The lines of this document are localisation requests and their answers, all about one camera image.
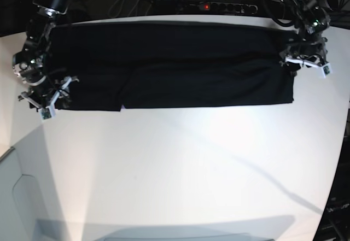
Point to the black power strip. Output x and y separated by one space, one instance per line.
219 8

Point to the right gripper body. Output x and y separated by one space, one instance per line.
46 92

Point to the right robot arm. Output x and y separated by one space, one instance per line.
29 63

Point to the black T-shirt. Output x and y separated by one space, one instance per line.
150 65

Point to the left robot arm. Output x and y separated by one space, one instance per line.
308 18

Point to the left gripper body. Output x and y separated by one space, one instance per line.
310 53

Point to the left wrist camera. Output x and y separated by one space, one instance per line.
326 70

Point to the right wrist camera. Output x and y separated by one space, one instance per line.
47 112

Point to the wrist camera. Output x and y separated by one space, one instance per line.
47 112
326 70

